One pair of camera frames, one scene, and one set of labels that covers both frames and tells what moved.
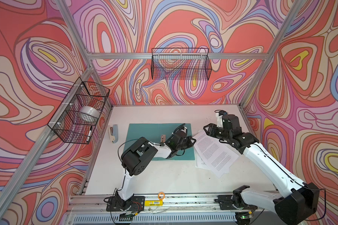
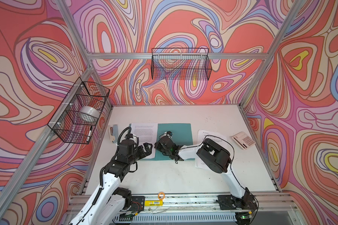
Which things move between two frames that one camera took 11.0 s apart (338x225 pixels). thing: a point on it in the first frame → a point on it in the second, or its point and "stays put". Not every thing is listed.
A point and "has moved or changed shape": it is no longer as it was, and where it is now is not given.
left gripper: x=188 y=139 → x=148 y=151
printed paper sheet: x=218 y=155 has moved or changed shape
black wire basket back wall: x=192 y=63 stays put
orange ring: x=159 y=194 stays put
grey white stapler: x=113 y=132 stays put
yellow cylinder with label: x=153 y=203 stays put
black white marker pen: x=89 y=134 stays put
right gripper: x=211 y=129 → x=157 y=146
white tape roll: x=90 y=110 stays put
